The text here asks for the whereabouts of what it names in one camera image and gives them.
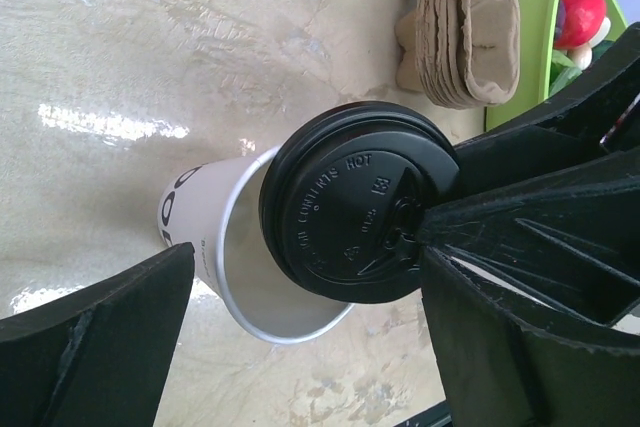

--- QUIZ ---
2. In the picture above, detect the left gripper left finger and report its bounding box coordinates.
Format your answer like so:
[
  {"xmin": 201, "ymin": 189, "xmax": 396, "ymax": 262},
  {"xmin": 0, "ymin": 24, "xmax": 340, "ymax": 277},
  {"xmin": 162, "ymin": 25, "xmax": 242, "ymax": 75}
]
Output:
[{"xmin": 1, "ymin": 243, "xmax": 195, "ymax": 426}]

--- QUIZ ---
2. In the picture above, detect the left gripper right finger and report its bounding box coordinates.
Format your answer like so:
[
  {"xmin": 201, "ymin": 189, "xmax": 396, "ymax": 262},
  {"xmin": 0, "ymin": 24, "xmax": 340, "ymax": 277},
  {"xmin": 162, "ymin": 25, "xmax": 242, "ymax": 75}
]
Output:
[{"xmin": 418, "ymin": 25, "xmax": 639, "ymax": 426}]

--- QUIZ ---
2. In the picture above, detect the white paper coffee cup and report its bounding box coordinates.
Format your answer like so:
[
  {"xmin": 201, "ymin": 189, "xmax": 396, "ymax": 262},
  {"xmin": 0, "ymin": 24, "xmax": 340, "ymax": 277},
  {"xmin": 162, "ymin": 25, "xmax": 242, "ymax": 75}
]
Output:
[{"xmin": 157, "ymin": 148, "xmax": 353, "ymax": 345}]

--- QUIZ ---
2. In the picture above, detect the black plastic cup lid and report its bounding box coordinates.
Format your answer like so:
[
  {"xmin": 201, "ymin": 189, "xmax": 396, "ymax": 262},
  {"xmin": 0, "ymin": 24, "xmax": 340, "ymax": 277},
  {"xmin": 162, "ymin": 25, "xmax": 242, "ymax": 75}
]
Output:
[{"xmin": 259, "ymin": 101, "xmax": 460, "ymax": 304}]

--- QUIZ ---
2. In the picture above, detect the white mushroom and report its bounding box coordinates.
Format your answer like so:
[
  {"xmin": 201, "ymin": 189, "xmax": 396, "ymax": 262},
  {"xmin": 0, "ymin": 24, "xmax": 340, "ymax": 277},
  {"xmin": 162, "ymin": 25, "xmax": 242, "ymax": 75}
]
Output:
[{"xmin": 568, "ymin": 16, "xmax": 611, "ymax": 70}]

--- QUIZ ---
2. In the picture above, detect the stack of cardboard carriers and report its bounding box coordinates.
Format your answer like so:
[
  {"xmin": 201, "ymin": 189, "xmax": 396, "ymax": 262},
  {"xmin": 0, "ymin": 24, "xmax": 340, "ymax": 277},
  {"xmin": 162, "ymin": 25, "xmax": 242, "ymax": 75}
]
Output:
[{"xmin": 394, "ymin": 0, "xmax": 520, "ymax": 110}]

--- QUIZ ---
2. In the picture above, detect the red apple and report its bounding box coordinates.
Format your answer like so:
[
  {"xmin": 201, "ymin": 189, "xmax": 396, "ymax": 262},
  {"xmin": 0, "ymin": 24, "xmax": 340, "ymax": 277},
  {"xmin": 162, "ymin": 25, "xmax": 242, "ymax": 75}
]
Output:
[{"xmin": 554, "ymin": 0, "xmax": 607, "ymax": 50}]

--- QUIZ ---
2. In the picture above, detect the green plastic bin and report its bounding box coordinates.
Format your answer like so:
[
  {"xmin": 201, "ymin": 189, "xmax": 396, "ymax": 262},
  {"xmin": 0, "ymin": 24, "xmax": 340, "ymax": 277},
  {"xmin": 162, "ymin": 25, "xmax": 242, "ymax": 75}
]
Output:
[{"xmin": 485, "ymin": 0, "xmax": 628, "ymax": 131}]

